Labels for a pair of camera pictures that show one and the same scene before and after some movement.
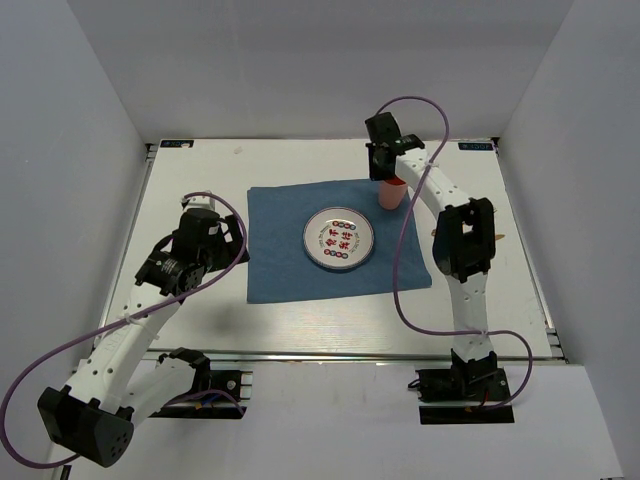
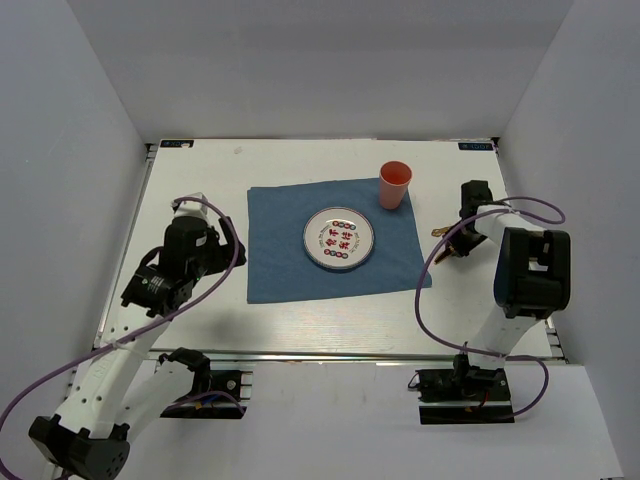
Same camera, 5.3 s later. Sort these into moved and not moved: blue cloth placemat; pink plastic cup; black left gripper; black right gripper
Moved: black right gripper
Not moved: black left gripper; pink plastic cup; blue cloth placemat
